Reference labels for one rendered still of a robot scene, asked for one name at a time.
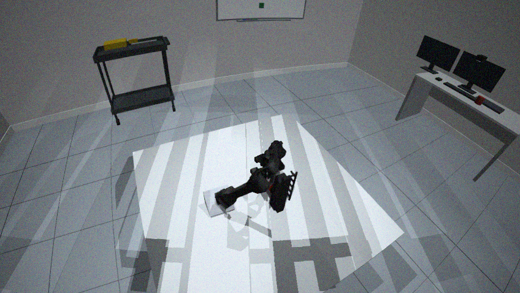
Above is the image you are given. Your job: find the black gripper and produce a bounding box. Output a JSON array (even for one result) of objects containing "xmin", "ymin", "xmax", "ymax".
[{"xmin": 250, "ymin": 158, "xmax": 285, "ymax": 179}]

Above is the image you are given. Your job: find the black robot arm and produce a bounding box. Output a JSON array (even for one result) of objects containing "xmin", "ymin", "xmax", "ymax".
[{"xmin": 215, "ymin": 140, "xmax": 286, "ymax": 209}]

